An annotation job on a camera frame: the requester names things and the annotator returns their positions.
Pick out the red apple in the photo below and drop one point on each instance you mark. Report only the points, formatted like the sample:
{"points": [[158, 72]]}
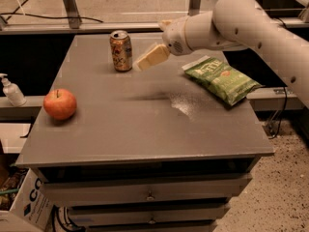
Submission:
{"points": [[60, 104]]}

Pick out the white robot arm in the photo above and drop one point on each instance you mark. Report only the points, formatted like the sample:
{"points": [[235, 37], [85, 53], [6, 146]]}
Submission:
{"points": [[232, 24]]}

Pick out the white pump bottle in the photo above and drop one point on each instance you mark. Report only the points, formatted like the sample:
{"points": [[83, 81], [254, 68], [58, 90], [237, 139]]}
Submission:
{"points": [[12, 91]]}

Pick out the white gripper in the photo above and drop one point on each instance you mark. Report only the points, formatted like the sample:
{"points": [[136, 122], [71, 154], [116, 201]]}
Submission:
{"points": [[174, 36]]}

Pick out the metal railing frame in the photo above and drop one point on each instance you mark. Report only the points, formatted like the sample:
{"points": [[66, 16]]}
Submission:
{"points": [[100, 16]]}

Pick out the green chip bag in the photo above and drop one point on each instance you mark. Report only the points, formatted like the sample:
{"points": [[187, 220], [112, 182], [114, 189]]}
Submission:
{"points": [[221, 79]]}

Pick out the orange soda can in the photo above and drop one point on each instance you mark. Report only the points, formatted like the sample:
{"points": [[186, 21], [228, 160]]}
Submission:
{"points": [[121, 50]]}

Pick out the white cardboard box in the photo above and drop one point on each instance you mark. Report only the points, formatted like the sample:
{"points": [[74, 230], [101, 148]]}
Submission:
{"points": [[30, 210]]}

